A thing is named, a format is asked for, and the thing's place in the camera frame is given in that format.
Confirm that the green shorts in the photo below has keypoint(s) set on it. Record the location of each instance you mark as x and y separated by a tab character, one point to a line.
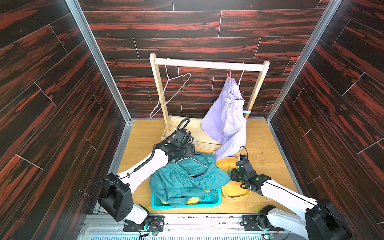
173	184

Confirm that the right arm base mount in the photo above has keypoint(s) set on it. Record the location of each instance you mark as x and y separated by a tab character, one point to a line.
257	223

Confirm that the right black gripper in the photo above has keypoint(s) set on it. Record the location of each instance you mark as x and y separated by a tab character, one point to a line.
240	174

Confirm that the lilac shorts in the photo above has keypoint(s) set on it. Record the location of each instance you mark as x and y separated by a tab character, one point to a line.
225	123

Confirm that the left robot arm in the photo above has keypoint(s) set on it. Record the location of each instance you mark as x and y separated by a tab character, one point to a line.
116	195

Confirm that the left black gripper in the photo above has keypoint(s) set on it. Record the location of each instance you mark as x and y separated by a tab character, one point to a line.
190	150

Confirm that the blue wire hanger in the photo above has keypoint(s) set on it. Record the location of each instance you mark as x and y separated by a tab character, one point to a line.
190	158

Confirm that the yellow plastic tray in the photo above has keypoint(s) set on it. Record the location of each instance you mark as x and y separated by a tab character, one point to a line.
232	190

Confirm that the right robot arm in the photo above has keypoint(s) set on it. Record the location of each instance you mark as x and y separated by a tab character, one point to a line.
309	218

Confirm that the turquoise plastic basket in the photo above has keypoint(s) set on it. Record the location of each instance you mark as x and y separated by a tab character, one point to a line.
212	199

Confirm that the wooden clothes rack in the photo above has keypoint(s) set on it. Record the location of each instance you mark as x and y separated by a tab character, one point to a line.
171	122

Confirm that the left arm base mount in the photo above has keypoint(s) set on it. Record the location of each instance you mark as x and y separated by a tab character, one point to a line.
152	223

